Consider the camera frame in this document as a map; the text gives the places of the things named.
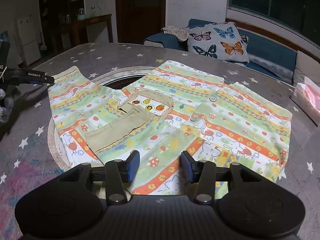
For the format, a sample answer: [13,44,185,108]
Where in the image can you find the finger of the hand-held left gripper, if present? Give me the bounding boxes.
[5,68,55,86]

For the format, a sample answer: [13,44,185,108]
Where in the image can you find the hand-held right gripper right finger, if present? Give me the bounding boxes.
[180,151,262,205]

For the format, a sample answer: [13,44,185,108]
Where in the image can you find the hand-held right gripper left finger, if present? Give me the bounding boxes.
[59,150,140,204]

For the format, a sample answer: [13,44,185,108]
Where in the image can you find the colourful patterned child's shirt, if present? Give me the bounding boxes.
[47,60,293,196]

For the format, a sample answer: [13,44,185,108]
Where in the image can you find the person's left hand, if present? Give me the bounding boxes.
[0,88,16,124]

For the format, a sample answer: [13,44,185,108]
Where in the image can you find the white refrigerator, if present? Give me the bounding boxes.
[16,14,42,66]

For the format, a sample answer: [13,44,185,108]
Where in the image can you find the grey star-print table cover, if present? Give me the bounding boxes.
[0,42,320,240]

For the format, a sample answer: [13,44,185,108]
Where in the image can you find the dark wooden shelf cabinet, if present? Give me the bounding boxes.
[38,0,85,54]

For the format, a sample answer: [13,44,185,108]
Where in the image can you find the dark wooden side table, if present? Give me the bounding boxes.
[72,14,113,47]

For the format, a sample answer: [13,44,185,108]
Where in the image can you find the dark wooden door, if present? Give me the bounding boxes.
[115,0,167,45]

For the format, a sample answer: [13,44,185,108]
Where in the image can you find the butterfly print pillow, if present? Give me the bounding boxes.
[186,22,250,63]

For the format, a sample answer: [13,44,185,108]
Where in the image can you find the white lace sofa cover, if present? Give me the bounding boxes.
[246,54,295,82]

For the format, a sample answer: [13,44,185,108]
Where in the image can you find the beige crumpled cloth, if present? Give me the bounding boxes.
[161,25,190,42]

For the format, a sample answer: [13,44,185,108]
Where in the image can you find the pink tissue packet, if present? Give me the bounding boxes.
[291,76,320,127]

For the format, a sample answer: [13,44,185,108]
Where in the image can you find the blue sofa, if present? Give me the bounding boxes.
[144,18,298,82]

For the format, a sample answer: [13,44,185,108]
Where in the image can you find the green-framed window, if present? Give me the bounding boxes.
[230,0,320,40]

